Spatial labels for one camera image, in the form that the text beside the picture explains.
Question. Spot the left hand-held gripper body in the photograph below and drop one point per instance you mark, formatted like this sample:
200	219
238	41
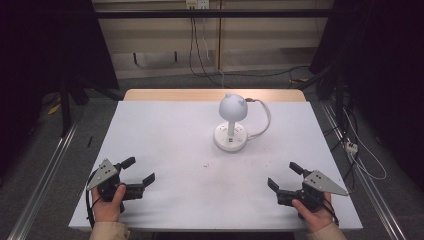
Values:
106	181

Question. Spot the aluminium floor rail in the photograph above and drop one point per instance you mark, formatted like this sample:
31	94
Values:
363	173
43	183

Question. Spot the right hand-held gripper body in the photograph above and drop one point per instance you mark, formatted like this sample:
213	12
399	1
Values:
315	190

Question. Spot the black horizontal bar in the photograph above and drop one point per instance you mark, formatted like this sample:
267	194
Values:
213	13

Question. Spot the black metal stand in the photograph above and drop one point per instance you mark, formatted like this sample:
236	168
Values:
65	106

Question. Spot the white floor power strip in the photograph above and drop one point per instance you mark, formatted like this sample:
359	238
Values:
351	147

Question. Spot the white table cover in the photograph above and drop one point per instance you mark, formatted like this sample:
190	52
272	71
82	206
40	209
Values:
186	186

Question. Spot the person's left hand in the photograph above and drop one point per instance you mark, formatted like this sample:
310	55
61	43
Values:
107	208

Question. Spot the black curtain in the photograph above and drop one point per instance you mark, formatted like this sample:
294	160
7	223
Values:
40	50
383	66

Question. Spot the white cat-ear desk lamp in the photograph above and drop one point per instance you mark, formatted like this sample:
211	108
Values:
232	110

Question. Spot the white wall socket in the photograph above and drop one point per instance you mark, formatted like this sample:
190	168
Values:
197	3

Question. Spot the person's right hand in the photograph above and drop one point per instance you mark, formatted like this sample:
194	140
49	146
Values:
315	216

